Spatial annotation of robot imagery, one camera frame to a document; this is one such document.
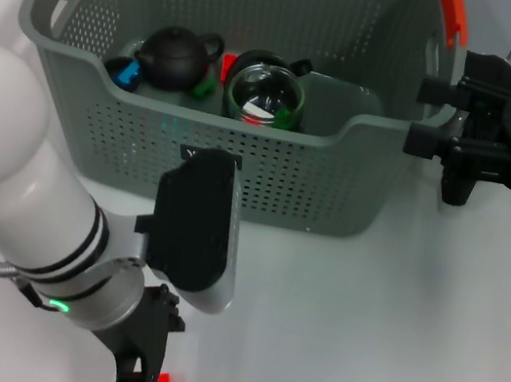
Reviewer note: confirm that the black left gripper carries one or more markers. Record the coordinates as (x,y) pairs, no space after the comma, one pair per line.
(147,330)

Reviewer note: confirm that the green toy brick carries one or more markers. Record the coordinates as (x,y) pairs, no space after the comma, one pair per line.
(284,119)

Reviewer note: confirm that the long white toy brick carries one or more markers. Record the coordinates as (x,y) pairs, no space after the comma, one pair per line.
(258,111)

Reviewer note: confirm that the large red toy brick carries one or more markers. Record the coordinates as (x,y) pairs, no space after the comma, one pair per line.
(228,65)

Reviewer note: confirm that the green toy plate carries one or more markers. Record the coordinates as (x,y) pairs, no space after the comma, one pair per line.
(204,89)

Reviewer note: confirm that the blue toy plate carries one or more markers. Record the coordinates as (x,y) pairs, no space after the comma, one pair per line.
(128,73)

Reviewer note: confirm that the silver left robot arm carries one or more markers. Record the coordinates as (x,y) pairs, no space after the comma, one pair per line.
(13,188)

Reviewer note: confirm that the grey perforated storage bin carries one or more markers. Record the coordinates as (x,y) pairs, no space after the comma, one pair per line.
(311,186)

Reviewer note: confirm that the small black ceramic teacup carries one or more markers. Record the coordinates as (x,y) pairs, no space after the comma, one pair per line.
(111,67)

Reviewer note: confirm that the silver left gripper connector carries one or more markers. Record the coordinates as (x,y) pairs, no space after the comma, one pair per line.
(6,270)

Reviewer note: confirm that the black ceramic teapot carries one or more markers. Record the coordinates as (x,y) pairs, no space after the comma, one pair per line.
(175,58)

